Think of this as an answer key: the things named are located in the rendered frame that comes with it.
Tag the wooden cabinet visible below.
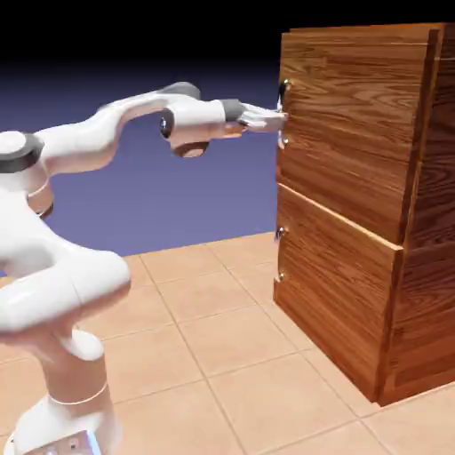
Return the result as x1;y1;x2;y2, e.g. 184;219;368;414
272;22;455;407

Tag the short curved metal handle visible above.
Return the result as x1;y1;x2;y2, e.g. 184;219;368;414
274;226;288;283

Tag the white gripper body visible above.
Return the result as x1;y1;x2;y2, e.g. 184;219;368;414
236;101;289;134

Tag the small wooden cabinet door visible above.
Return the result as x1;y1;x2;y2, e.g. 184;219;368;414
272;183;404;403

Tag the long curved metal handle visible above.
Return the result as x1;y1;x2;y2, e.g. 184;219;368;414
275;78;292;150

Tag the large wooden cabinet door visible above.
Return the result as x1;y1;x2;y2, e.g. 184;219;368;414
275;28;443;246

